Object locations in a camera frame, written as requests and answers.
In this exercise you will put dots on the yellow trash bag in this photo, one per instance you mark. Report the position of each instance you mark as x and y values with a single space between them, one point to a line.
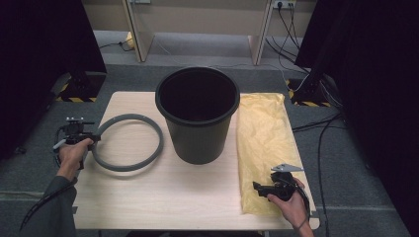
267 138

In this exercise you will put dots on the small yellow item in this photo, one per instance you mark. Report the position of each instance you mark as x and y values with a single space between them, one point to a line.
129 40

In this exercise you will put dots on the black stand base striped tape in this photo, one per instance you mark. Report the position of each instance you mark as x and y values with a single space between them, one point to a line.
79 87
313 92

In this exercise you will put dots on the black trash can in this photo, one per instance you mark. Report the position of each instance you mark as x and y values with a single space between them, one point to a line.
201 141

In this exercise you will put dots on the person's right hand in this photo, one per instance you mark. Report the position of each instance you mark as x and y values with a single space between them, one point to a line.
294 207

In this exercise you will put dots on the beige desk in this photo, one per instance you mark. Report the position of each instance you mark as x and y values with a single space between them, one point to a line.
197 16

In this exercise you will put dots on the black curtain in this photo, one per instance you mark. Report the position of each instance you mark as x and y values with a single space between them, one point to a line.
36 49
372 82

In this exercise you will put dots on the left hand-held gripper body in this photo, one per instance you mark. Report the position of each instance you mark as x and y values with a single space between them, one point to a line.
75 131

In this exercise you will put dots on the person's left hand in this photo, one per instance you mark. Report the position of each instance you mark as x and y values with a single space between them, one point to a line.
70 156

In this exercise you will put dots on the white wall socket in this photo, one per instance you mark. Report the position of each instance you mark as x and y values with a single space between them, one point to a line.
283 3

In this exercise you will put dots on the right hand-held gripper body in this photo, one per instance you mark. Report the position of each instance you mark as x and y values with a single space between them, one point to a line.
283 187

